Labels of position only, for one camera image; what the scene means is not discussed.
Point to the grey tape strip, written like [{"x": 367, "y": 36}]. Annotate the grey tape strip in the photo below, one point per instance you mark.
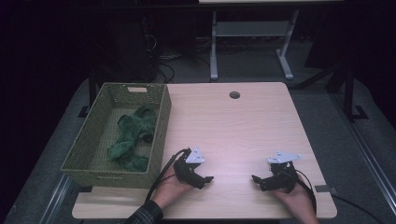
[{"x": 323, "y": 188}]

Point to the aluminium floor rail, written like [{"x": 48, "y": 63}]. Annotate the aluminium floor rail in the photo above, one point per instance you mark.
[
  {"x": 367, "y": 155},
  {"x": 56, "y": 199}
]

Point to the white metal desk frame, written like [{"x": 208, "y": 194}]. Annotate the white metal desk frame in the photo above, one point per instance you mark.
[{"x": 249, "y": 28}]

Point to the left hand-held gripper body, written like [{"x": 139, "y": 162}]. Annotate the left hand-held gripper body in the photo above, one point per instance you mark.
[{"x": 186, "y": 169}]

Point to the person's left hand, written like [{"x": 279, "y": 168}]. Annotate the person's left hand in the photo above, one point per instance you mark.
[{"x": 169, "y": 191}]

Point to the person's right hand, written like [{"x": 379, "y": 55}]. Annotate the person's right hand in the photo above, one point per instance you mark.
[{"x": 295, "y": 199}]

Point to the green cloth garment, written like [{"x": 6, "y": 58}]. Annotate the green cloth garment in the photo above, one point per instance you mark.
[{"x": 130, "y": 130}]

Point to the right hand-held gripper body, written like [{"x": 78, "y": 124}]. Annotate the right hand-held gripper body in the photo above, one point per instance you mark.
[{"x": 283, "y": 177}]

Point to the black metal stand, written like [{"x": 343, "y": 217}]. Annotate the black metal stand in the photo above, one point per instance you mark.
[
  {"x": 349, "y": 93},
  {"x": 91, "y": 90}
]

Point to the green woven basket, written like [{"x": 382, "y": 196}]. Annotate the green woven basket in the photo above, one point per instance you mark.
[{"x": 93, "y": 158}]

